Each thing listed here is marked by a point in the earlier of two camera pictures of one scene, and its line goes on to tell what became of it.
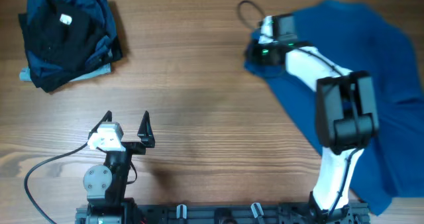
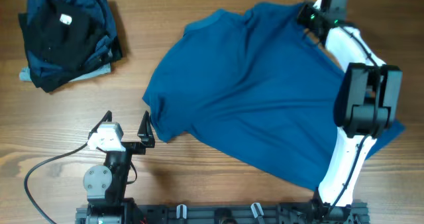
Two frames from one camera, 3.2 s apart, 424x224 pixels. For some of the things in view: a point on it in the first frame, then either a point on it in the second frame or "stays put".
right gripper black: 253,55 -> 309,19
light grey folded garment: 24,73 stays put
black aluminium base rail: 220,213 stays put
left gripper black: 130,147 stays put
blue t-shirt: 360,39 -> 257,89
